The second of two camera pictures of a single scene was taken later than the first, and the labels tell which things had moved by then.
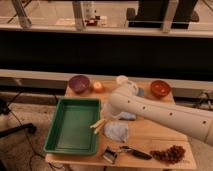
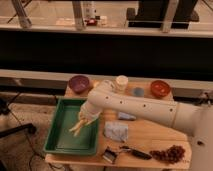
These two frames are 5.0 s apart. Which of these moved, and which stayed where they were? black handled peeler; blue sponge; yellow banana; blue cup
Moved: yellow banana
Stayed: blue cup; black handled peeler; blue sponge
